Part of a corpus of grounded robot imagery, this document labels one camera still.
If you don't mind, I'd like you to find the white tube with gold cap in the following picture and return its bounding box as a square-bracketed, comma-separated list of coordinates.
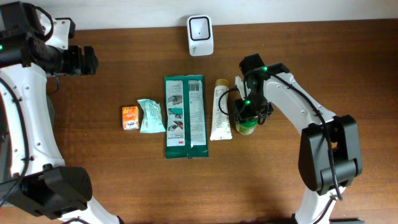
[210, 79, 233, 141]

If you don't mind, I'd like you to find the mint green packet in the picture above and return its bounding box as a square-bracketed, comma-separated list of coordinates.
[137, 99, 165, 134]

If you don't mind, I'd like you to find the green 3M package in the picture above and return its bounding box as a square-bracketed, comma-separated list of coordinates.
[164, 75, 209, 159]

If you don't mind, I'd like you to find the small orange box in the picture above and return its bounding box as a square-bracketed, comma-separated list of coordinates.
[122, 106, 140, 131]

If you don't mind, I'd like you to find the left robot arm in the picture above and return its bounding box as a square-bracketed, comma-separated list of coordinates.
[1, 1, 121, 223]

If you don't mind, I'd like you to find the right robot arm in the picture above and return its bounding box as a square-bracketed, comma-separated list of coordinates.
[234, 54, 363, 223]

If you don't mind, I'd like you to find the right black camera cable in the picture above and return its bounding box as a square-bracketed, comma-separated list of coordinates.
[218, 70, 343, 202]

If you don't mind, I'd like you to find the green lidded jar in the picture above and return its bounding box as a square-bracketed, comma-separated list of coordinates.
[235, 119, 257, 135]

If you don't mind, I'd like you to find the left black camera cable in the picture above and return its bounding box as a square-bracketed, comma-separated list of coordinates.
[0, 6, 62, 206]

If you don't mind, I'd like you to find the black camera cable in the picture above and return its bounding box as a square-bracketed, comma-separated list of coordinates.
[218, 70, 343, 202]
[0, 6, 62, 206]

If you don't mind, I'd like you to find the grey plastic mesh basket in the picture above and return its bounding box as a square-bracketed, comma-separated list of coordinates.
[46, 95, 55, 127]

